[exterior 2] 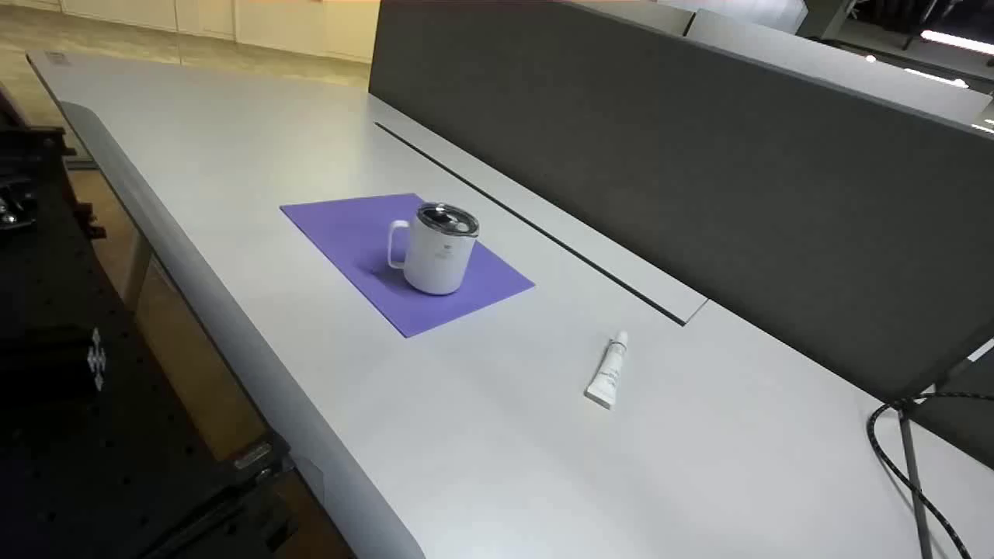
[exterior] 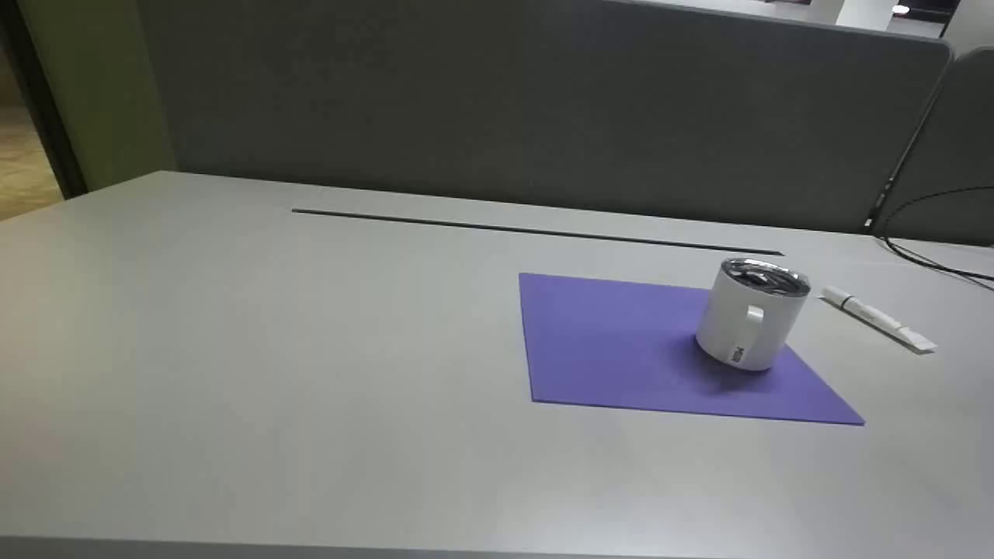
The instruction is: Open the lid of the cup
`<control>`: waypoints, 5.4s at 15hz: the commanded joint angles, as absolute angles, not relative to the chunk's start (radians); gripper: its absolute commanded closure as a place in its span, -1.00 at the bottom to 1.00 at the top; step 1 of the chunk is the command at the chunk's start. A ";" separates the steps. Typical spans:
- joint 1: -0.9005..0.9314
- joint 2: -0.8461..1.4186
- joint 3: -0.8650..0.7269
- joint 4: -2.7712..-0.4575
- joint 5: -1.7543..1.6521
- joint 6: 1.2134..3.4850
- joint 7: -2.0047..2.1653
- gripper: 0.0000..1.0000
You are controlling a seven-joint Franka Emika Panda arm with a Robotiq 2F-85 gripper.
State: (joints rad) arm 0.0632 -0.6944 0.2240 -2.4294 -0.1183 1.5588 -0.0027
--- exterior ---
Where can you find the purple rectangular mat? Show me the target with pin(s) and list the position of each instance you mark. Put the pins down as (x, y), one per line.
(610, 342)

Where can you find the large grey partition panel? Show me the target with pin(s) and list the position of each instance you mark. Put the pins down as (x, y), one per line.
(538, 105)

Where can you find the small white tube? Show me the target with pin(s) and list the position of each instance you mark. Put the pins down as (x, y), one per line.
(877, 317)

